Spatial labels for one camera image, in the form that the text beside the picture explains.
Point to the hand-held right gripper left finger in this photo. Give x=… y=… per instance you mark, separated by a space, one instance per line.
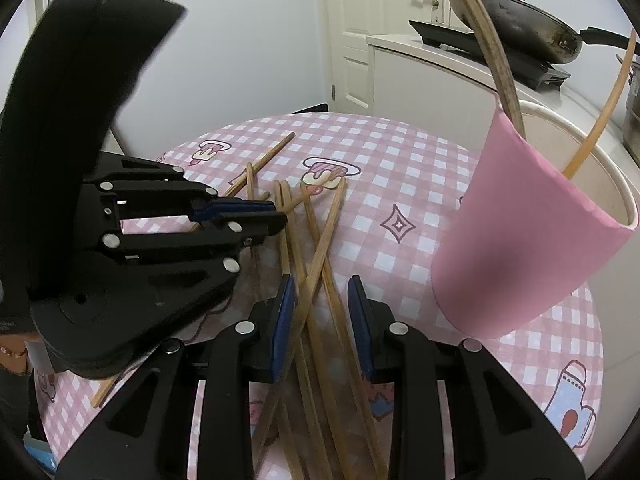
x=282 y=320

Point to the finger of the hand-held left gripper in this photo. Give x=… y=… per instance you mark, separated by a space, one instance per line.
x=235 y=207
x=260 y=222

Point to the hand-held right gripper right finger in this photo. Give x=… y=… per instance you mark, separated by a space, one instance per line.
x=360 y=320

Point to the bunch of wooden chopsticks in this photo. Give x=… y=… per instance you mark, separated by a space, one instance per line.
x=320 y=255

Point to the pink paper cup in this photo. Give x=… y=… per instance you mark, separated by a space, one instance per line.
x=525 y=235

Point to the single wooden chopstick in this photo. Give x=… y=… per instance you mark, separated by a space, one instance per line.
x=492 y=55
x=600 y=115

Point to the person's left forearm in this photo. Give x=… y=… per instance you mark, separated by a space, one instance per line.
x=10 y=355

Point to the pink checked tablecloth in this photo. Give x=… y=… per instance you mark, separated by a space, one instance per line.
x=400 y=175

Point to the white panel door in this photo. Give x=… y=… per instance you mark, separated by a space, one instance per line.
x=360 y=35

